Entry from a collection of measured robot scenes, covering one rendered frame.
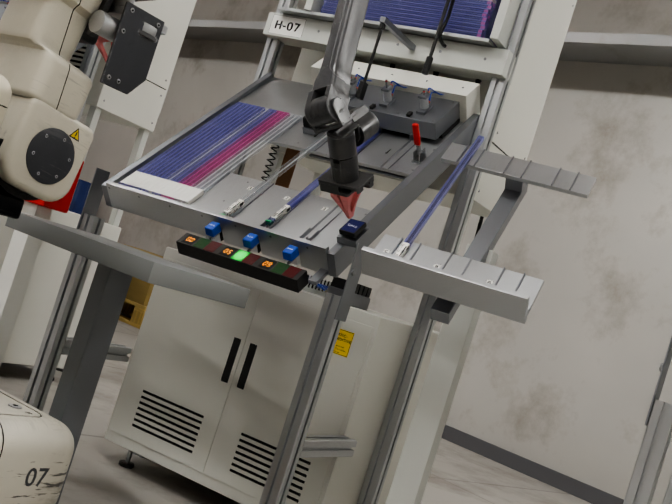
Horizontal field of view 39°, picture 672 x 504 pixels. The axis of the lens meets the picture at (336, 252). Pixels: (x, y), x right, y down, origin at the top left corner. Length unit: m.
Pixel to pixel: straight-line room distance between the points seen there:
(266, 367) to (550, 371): 3.11
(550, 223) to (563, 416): 1.10
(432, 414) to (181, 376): 0.82
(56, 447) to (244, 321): 0.89
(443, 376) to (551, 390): 3.34
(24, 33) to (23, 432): 0.71
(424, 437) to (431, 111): 0.87
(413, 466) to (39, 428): 0.78
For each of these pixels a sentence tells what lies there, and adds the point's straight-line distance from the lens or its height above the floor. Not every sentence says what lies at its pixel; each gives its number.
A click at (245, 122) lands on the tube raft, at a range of 2.63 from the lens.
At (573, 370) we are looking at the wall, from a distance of 5.32.
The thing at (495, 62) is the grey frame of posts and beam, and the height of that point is 1.34.
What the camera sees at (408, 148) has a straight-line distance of 2.44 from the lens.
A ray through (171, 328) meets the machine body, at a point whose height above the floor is 0.41.
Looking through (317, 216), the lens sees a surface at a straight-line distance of 2.20.
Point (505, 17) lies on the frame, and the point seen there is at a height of 1.45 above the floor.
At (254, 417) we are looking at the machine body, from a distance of 2.48.
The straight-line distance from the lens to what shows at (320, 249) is 2.06.
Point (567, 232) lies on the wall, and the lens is 5.51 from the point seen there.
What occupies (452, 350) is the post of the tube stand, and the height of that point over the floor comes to 0.60.
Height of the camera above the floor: 0.66
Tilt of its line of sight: 2 degrees up
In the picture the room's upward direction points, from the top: 18 degrees clockwise
